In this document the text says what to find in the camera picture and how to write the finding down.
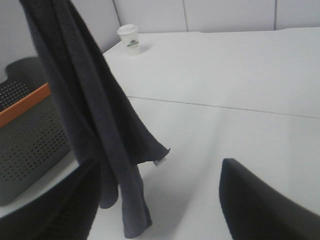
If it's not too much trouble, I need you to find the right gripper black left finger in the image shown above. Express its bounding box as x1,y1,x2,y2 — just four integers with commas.
0,160,101,240

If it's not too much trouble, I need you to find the dark grey towel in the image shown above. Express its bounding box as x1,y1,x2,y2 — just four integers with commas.
20,0,169,239

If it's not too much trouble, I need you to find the white paper coffee cup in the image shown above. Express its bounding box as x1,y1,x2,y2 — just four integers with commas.
117,24,140,56

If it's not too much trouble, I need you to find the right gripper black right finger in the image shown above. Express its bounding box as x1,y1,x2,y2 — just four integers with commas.
219,158,320,240

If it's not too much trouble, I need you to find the grey perforated basket orange rim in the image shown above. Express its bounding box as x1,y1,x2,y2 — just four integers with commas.
0,56,70,206

